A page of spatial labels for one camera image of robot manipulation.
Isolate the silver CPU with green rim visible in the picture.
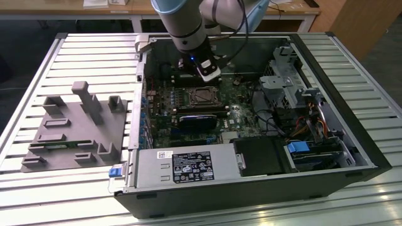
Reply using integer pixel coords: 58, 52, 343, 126
193, 89, 214, 103

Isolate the metal socket cover frame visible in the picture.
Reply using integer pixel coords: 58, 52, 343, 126
188, 87, 220, 105

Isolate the CPU socket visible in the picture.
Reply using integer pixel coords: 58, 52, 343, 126
186, 86, 220, 106

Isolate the RAM slot with white latches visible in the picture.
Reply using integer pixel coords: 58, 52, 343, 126
177, 107, 226, 112
174, 111, 229, 116

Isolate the black plastic drive cover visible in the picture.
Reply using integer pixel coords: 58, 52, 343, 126
233, 137, 285, 177

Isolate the green motherboard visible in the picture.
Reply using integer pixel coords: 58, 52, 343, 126
144, 70, 262, 150

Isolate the black graphics card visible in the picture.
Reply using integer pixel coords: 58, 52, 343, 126
177, 114, 220, 132

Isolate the tall metal disk cage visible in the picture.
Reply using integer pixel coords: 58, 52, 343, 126
258, 46, 316, 109

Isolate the silver chipset heatsink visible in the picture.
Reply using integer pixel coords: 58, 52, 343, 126
221, 131, 241, 143

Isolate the wooden desk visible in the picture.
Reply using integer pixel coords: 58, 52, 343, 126
0, 0, 321, 33

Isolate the grey parts rack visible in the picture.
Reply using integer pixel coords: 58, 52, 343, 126
18, 81, 129, 174

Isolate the silver power supply unit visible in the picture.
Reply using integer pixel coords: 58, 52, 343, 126
124, 143, 244, 189

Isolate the hard disk in blue carrier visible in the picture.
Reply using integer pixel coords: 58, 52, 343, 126
285, 140, 341, 171

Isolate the wooden cabinet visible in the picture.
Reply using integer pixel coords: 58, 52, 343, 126
308, 0, 402, 62

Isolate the blue plastic latch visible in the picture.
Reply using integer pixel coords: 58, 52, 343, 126
106, 164, 124, 179

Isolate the green RAM stick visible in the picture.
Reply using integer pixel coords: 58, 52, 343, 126
42, 140, 94, 150

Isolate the small metal disk bay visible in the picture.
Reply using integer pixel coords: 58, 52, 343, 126
281, 136, 359, 173

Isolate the black PC case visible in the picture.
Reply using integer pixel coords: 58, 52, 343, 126
112, 32, 392, 218

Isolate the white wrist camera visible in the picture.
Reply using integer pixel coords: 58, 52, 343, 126
196, 58, 221, 82

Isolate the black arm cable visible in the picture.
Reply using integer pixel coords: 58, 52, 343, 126
216, 0, 250, 64

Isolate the thick black cable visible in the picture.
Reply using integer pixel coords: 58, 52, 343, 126
253, 108, 288, 138

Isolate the orange yellow wire bundle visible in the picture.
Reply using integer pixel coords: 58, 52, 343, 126
289, 101, 329, 140

